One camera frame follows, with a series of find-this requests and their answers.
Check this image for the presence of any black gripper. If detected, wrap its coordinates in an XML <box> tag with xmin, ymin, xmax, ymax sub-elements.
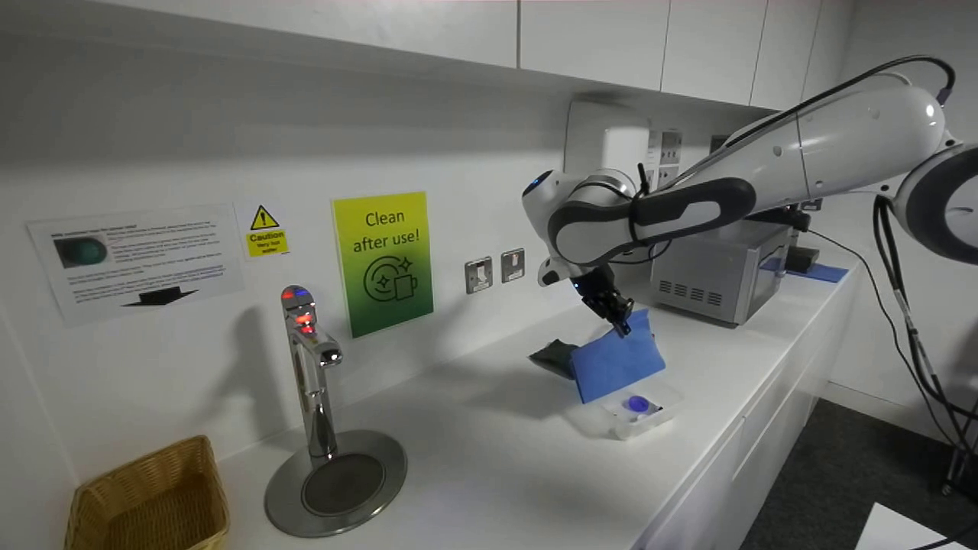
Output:
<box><xmin>575</xmin><ymin>265</ymin><xmax>629</xmax><ymax>337</ymax></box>

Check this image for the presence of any blue cloth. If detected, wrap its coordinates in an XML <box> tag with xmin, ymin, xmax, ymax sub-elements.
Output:
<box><xmin>572</xmin><ymin>308</ymin><xmax>668</xmax><ymax>404</ymax></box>

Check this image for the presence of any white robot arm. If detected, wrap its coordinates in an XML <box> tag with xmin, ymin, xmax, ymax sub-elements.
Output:
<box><xmin>524</xmin><ymin>83</ymin><xmax>978</xmax><ymax>337</ymax></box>

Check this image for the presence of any small blue object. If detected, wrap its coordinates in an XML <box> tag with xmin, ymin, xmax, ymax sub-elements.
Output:
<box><xmin>628</xmin><ymin>398</ymin><xmax>650</xmax><ymax>414</ymax></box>

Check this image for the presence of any clear plastic lunchbox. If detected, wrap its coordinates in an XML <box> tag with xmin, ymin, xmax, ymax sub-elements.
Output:
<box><xmin>564</xmin><ymin>383</ymin><xmax>680</xmax><ymax>438</ymax></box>

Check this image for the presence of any black cloth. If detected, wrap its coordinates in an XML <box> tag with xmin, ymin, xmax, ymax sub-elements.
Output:
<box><xmin>530</xmin><ymin>339</ymin><xmax>575</xmax><ymax>378</ymax></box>

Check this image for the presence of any steel appliance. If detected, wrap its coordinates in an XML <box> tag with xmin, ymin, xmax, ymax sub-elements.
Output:
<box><xmin>650</xmin><ymin>219</ymin><xmax>794</xmax><ymax>325</ymax></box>

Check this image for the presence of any white paper towel dispenser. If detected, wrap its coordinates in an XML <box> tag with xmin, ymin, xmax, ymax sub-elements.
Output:
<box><xmin>564</xmin><ymin>101</ymin><xmax>650</xmax><ymax>196</ymax></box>

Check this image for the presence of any green clean sign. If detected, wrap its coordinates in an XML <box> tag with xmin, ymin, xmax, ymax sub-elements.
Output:
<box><xmin>332</xmin><ymin>192</ymin><xmax>434</xmax><ymax>337</ymax></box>

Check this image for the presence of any chrome tap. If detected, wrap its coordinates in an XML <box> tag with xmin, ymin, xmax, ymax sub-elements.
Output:
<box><xmin>280</xmin><ymin>284</ymin><xmax>342</xmax><ymax>460</ymax></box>

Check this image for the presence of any yellow warning sticker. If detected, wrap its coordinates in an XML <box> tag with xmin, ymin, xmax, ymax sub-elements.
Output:
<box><xmin>246</xmin><ymin>203</ymin><xmax>291</xmax><ymax>255</ymax></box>

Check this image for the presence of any wooden tray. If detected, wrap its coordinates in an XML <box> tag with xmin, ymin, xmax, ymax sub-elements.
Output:
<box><xmin>66</xmin><ymin>435</ymin><xmax>231</xmax><ymax>550</ymax></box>

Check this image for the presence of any white instruction poster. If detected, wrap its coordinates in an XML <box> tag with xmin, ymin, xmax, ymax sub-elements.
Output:
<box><xmin>29</xmin><ymin>203</ymin><xmax>242</xmax><ymax>324</ymax></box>

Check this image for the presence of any right wall socket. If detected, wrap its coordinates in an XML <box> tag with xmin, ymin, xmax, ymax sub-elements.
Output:
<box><xmin>502</xmin><ymin>246</ymin><xmax>525</xmax><ymax>284</ymax></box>

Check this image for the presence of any wall socket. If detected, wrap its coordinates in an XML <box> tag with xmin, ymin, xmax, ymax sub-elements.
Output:
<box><xmin>465</xmin><ymin>255</ymin><xmax>493</xmax><ymax>294</ymax></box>
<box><xmin>502</xmin><ymin>246</ymin><xmax>525</xmax><ymax>284</ymax></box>

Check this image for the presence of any left wall socket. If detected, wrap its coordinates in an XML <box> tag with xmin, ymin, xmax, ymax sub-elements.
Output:
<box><xmin>465</xmin><ymin>255</ymin><xmax>493</xmax><ymax>294</ymax></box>

